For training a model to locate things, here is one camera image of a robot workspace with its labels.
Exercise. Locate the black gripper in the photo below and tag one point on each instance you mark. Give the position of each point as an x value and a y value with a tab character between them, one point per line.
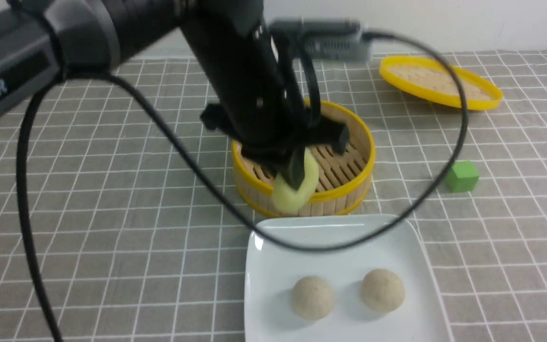
260	104

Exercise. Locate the beige steamed bun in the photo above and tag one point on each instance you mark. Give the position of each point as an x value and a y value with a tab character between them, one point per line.
313	298
382	291

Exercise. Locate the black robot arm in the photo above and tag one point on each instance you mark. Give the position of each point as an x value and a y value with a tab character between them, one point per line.
45	42

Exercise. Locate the white square plate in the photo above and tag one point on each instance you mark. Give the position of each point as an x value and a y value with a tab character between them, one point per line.
271	272

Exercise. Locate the bamboo steamer basket yellow rim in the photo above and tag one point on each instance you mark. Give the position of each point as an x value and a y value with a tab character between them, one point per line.
344	180

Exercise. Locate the steamer lid yellow rim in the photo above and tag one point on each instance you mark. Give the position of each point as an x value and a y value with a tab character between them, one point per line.
428	80

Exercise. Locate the green wooden cube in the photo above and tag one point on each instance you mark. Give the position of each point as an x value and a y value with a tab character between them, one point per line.
462	177

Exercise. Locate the grey checked tablecloth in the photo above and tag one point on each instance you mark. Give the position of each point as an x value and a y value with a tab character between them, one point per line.
134	249

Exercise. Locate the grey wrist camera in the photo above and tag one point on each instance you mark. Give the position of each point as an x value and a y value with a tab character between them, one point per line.
321	39

